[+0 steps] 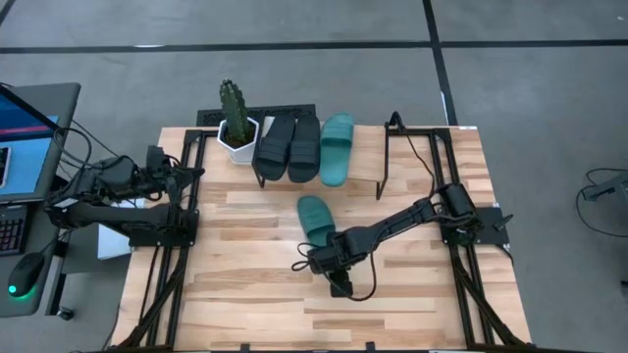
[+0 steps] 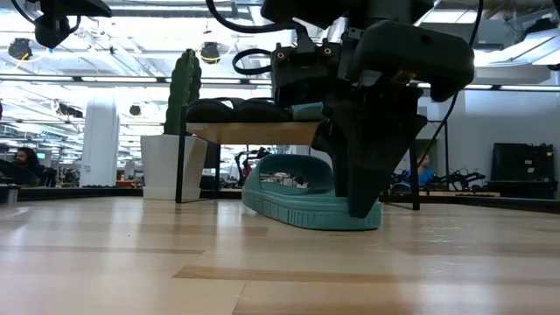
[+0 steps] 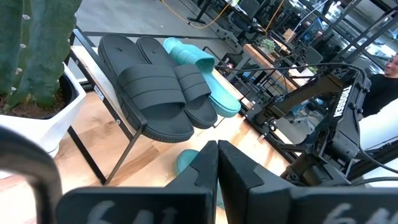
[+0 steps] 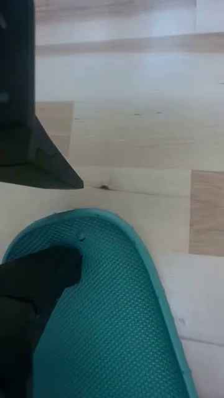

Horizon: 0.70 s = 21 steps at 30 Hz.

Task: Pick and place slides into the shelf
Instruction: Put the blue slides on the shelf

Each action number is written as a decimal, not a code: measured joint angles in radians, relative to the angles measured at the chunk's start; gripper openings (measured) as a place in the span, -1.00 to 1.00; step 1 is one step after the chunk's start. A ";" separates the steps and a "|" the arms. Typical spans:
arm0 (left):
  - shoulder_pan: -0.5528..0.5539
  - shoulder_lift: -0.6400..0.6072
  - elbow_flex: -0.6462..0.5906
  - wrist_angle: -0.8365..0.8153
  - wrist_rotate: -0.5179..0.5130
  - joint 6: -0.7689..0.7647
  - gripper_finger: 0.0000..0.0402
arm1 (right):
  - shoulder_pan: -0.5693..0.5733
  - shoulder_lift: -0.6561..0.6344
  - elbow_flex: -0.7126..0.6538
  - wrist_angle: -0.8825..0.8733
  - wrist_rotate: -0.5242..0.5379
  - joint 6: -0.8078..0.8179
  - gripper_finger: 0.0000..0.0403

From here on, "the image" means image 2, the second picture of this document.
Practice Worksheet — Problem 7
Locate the green cactus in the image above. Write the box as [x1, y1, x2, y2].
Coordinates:
[164, 48, 203, 136]

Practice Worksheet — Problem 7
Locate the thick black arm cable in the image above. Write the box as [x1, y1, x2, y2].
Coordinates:
[205, 0, 304, 35]

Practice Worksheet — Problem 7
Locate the green slide sandal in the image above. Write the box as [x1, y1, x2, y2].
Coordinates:
[290, 102, 327, 123]
[241, 153, 383, 232]

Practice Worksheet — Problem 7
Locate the black slide sandal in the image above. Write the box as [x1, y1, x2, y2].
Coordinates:
[235, 96, 293, 123]
[185, 96, 240, 123]

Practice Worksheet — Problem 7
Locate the person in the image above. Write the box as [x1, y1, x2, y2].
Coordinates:
[410, 152, 437, 187]
[0, 147, 58, 188]

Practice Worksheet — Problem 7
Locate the black cabinet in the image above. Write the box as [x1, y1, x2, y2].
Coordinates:
[489, 143, 557, 199]

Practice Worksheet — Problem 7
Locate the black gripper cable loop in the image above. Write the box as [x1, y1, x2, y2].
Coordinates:
[231, 47, 276, 76]

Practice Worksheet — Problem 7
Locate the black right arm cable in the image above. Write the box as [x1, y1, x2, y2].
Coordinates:
[417, 0, 486, 172]

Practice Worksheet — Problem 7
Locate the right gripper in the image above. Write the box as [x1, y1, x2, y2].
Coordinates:
[269, 19, 477, 220]

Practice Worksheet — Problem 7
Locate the wooden shelf with black legs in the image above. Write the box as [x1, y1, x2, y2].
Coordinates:
[174, 107, 451, 211]

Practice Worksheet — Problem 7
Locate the white hexagonal plant pot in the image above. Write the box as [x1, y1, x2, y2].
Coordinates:
[140, 134, 209, 201]

